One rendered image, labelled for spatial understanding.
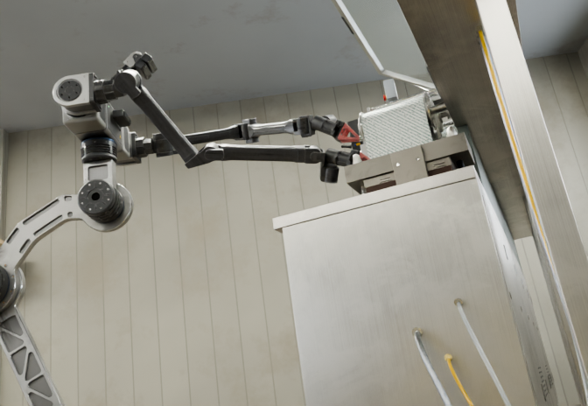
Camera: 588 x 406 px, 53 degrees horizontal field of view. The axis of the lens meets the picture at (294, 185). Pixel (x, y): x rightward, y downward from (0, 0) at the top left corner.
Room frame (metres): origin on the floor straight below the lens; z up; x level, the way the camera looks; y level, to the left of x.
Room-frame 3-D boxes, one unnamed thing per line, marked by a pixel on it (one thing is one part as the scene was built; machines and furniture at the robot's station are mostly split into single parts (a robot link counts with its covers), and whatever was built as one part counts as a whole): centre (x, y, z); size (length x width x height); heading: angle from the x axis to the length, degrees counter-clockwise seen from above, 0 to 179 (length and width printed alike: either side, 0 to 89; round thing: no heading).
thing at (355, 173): (1.83, -0.39, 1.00); 0.40 x 0.16 x 0.06; 69
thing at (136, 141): (2.32, 0.63, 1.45); 0.09 x 0.08 x 0.12; 1
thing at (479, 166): (2.93, -1.01, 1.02); 2.24 x 0.04 x 0.24; 159
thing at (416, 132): (1.95, -0.39, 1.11); 0.23 x 0.01 x 0.18; 69
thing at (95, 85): (1.83, 0.62, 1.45); 0.09 x 0.08 x 0.12; 1
